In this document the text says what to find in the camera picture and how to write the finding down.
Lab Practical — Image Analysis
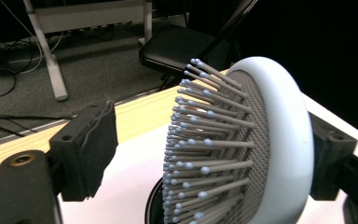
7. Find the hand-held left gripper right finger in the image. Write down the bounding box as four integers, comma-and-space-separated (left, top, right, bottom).
308, 111, 358, 202

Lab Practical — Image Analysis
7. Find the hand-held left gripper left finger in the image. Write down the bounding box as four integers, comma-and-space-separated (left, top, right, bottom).
48, 100, 119, 203

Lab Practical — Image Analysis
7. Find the light blue hairbrush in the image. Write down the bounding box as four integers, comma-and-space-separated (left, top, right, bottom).
161, 56, 315, 224

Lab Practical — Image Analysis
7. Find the light wooden table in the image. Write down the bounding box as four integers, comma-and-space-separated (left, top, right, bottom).
0, 69, 231, 189

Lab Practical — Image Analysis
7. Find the black folding chair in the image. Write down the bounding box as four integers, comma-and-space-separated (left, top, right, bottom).
138, 0, 259, 91

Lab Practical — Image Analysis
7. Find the bundle of floor cables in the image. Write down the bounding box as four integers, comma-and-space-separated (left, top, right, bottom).
0, 0, 76, 138

